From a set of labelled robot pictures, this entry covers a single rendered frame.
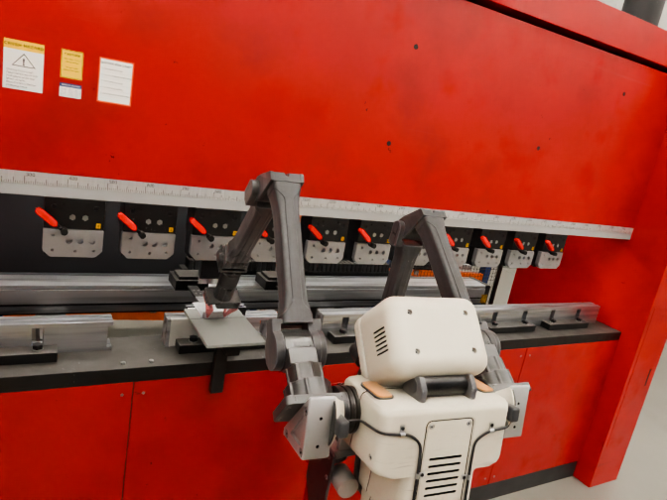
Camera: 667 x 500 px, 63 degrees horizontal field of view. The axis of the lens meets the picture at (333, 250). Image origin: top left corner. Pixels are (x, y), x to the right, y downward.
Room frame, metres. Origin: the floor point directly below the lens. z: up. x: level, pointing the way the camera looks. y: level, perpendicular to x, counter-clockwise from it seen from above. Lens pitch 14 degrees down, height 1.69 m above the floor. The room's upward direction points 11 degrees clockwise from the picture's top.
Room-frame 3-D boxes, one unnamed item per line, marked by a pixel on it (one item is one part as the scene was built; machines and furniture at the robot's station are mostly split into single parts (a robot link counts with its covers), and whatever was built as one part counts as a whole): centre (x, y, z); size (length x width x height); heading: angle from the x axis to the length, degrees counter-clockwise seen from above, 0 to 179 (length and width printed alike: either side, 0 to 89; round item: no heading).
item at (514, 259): (2.39, -0.81, 1.26); 0.15 x 0.09 x 0.17; 121
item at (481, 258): (2.29, -0.63, 1.26); 0.15 x 0.09 x 0.17; 121
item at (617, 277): (3.01, -1.48, 1.15); 0.85 x 0.25 x 2.30; 31
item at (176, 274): (1.81, 0.46, 1.01); 0.26 x 0.12 x 0.05; 31
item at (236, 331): (1.55, 0.29, 1.00); 0.26 x 0.18 x 0.01; 31
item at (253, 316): (1.70, 0.32, 0.92); 0.39 x 0.06 x 0.10; 121
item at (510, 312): (2.33, -0.71, 0.92); 1.68 x 0.06 x 0.10; 121
